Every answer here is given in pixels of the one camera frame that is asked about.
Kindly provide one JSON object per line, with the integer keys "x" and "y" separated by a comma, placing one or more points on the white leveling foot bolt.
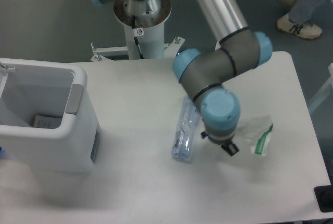
{"x": 217, "y": 46}

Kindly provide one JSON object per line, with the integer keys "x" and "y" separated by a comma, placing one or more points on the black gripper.
{"x": 226, "y": 142}

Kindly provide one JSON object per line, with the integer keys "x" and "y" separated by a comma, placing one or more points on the person's white sneaker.
{"x": 306, "y": 30}

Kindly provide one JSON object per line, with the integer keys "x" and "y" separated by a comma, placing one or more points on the white frame at right edge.
{"x": 322, "y": 94}

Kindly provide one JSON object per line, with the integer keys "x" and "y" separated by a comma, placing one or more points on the blue object at left edge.
{"x": 2, "y": 152}

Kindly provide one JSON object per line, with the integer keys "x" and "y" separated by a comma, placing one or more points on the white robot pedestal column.
{"x": 143, "y": 23}

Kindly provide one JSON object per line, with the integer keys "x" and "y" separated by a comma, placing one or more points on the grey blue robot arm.
{"x": 201, "y": 75}

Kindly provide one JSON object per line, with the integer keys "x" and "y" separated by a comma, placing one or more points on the white trash can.
{"x": 30, "y": 88}

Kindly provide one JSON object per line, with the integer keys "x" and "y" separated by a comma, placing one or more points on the clear plastic bag green strip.
{"x": 256, "y": 132}

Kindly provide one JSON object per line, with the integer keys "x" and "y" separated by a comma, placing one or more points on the crushed clear plastic bottle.
{"x": 186, "y": 126}

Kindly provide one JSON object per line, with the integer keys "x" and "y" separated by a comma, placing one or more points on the black device at table corner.
{"x": 324, "y": 198}

